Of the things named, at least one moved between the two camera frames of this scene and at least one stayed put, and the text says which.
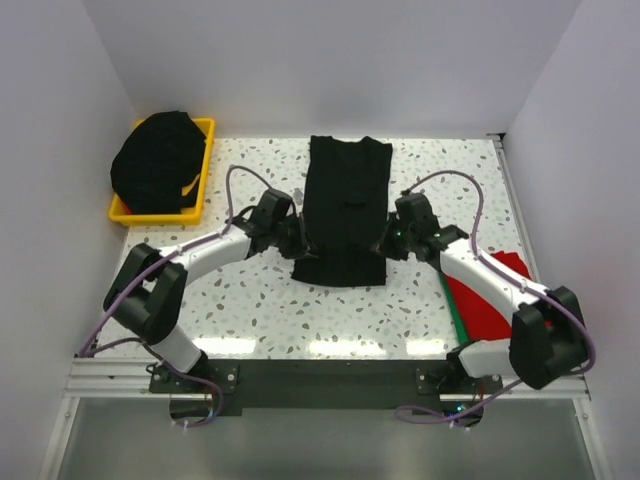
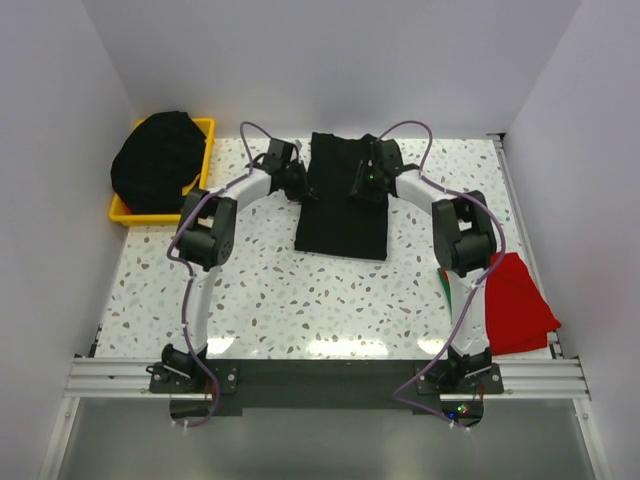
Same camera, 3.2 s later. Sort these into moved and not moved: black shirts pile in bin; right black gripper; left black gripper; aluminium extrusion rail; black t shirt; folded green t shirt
Moved: right black gripper; black t shirt; left black gripper
Not moved: aluminium extrusion rail; black shirts pile in bin; folded green t shirt
